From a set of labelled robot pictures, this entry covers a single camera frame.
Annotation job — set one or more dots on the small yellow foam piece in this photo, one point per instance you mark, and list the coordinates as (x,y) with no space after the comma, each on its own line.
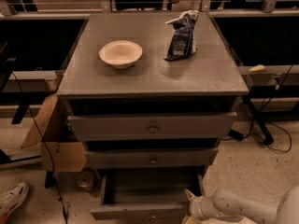
(256,68)

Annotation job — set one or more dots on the black table leg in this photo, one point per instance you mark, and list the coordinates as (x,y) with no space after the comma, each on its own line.
(268,139)

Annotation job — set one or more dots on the grey drawer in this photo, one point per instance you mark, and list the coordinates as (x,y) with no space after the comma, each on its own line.
(147,192)
(151,126)
(150,158)

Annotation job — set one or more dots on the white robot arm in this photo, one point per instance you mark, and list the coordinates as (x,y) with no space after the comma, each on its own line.
(226,206)

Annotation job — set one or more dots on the brown cardboard box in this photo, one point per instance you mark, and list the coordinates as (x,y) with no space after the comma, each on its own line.
(60,152)

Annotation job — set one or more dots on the grey middle drawer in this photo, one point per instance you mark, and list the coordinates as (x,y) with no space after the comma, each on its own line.
(150,158)

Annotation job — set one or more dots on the white sneaker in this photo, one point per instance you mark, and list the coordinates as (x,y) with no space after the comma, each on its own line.
(12,200)

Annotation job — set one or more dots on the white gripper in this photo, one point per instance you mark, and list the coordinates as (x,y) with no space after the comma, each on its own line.
(196,207)

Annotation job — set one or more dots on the grey top drawer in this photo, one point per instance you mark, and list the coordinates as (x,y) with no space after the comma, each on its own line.
(151,126)

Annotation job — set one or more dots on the dark blue chip bag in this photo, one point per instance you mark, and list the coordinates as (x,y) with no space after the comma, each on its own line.
(183,44)

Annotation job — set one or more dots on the grey bottom drawer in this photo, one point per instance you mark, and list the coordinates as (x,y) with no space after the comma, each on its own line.
(147,192)

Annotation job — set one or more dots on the black power adapter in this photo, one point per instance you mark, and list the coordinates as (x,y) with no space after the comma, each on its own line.
(236,135)

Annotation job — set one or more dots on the grey drawer cabinet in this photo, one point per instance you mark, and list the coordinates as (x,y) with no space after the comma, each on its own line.
(206,82)

